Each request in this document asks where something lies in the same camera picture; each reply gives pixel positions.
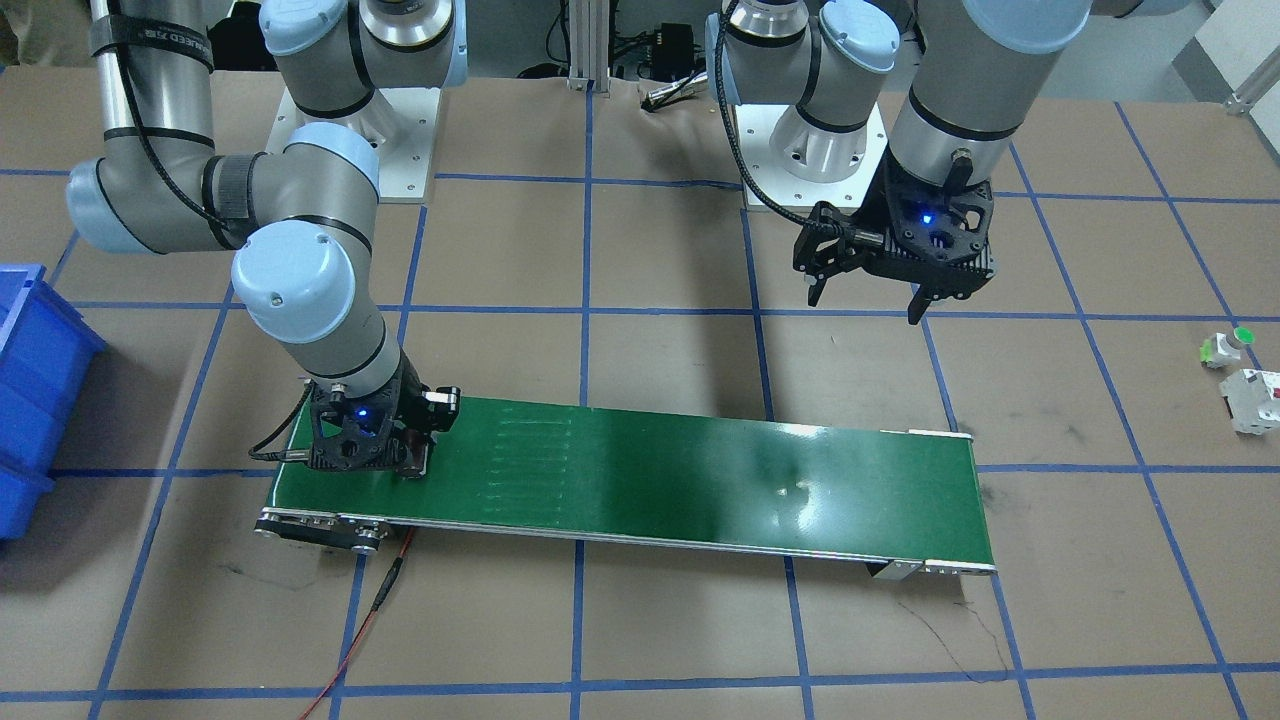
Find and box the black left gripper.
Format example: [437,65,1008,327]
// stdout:
[806,150,996,325]

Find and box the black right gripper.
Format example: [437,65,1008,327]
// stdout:
[305,355,430,471]

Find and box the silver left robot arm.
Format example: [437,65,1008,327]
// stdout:
[707,1,1091,325]

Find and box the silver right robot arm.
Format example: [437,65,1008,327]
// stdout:
[67,1,467,477]

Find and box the green conveyor belt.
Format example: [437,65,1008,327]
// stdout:
[255,397,997,580]

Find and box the blue plastic bin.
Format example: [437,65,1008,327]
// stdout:
[1,264,106,539]

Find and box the white red circuit breaker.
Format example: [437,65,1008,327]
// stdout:
[1219,368,1279,436]

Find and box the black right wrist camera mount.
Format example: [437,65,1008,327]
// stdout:
[420,386,462,433]

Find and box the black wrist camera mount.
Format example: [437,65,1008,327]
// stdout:
[420,386,462,433]
[792,201,884,282]

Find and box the black red power cable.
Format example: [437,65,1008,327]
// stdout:
[297,528,417,720]

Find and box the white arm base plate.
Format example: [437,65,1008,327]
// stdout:
[735,104,887,215]
[329,88,442,204]

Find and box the green push button switch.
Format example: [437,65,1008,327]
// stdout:
[1199,327,1254,369]

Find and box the aluminium frame post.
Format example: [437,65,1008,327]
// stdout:
[567,0,612,94]

